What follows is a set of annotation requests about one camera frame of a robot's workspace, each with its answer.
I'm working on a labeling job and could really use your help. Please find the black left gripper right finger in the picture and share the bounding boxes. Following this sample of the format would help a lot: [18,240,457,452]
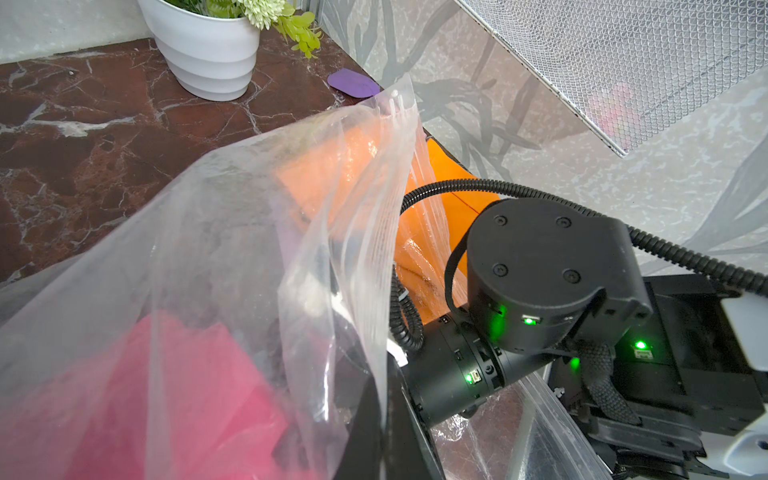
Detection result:
[386,355,445,480]

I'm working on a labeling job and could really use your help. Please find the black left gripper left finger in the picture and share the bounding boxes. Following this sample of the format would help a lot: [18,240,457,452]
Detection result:
[347,376,385,480]

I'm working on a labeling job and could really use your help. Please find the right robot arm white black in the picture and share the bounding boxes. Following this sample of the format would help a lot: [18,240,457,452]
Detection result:
[403,199,767,479]

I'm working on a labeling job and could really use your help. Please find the pink folded garment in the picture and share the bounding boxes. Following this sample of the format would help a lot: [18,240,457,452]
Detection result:
[1,315,313,479]

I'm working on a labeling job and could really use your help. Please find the clear plastic vacuum bag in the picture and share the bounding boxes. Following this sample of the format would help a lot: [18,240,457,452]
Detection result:
[0,74,613,480]

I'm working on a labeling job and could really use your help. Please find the purple spatula right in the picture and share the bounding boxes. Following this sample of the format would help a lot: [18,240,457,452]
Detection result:
[327,68,381,99]

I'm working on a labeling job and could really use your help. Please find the orange trousers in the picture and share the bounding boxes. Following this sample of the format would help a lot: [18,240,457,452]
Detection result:
[276,127,499,323]

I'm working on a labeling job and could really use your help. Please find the white wire mesh basket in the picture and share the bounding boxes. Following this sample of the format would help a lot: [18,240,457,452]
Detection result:
[460,1,767,156]

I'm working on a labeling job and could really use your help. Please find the white pot artificial plant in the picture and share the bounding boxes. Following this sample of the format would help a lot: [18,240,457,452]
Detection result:
[138,0,322,102]

